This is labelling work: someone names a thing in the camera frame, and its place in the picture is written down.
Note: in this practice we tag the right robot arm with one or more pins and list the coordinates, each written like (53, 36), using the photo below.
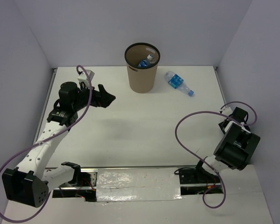
(235, 149)

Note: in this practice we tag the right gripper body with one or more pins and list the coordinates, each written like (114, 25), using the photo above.
(221, 127)

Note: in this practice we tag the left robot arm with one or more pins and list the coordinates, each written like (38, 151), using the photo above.
(29, 182)

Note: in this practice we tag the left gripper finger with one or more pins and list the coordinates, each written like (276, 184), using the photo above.
(106, 99)
(102, 90)

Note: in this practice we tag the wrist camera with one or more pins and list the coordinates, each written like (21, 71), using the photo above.
(226, 110)
(83, 79)

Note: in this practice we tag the small bottle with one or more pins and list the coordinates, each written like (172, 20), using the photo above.
(150, 59)

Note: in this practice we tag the silver foil tape sheet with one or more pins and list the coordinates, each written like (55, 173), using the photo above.
(137, 184)

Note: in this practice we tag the brown paper bin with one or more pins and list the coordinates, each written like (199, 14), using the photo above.
(141, 80)

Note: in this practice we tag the aluminium rail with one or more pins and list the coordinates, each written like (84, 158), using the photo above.
(132, 167)

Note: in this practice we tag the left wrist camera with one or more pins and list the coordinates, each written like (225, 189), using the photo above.
(83, 79)

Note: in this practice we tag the bottle near bin, blue label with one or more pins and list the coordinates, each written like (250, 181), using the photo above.
(176, 82)

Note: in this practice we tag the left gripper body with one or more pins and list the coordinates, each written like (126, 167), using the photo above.
(95, 100)

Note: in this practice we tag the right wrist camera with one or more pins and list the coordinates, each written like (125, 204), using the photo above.
(226, 110)

